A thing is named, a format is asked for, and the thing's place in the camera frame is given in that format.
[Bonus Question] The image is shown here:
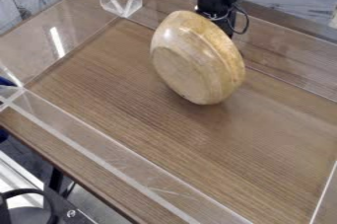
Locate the brown wooden bowl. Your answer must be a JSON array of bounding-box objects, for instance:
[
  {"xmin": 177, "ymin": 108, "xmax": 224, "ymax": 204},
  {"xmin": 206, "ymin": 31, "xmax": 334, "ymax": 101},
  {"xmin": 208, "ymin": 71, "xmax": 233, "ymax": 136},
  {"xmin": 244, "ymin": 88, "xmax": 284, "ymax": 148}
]
[{"xmin": 150, "ymin": 11, "xmax": 246, "ymax": 105}]

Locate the black table leg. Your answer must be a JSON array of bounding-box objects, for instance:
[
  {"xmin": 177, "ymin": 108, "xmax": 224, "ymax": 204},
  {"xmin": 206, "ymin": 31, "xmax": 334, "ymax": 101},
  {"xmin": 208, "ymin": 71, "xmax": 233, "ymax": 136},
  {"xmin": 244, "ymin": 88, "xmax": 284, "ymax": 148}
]
[{"xmin": 49, "ymin": 168, "xmax": 64, "ymax": 192}]

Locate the blue object at left edge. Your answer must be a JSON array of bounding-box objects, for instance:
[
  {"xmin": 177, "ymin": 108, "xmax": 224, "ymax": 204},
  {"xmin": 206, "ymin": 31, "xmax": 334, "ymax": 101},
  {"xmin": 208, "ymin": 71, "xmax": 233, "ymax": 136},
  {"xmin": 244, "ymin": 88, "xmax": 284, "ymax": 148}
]
[{"xmin": 0, "ymin": 76, "xmax": 16, "ymax": 87}]

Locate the black chair armrest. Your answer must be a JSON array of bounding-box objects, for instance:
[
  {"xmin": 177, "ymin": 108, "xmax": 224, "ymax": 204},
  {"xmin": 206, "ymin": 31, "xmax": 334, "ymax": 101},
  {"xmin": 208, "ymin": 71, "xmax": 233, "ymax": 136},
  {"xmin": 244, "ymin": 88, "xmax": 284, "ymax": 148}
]
[{"xmin": 0, "ymin": 188, "xmax": 59, "ymax": 224}]

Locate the clear acrylic tray enclosure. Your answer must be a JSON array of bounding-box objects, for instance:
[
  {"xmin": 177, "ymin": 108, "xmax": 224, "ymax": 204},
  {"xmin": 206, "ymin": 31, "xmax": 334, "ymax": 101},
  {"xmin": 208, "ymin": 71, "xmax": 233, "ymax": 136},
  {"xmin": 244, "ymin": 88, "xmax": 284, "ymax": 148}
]
[{"xmin": 0, "ymin": 0, "xmax": 337, "ymax": 224}]

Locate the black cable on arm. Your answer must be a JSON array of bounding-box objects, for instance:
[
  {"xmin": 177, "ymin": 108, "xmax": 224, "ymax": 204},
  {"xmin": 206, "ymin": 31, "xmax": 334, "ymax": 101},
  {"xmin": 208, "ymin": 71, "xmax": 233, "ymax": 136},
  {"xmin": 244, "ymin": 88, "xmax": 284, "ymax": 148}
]
[{"xmin": 205, "ymin": 4, "xmax": 250, "ymax": 37}]

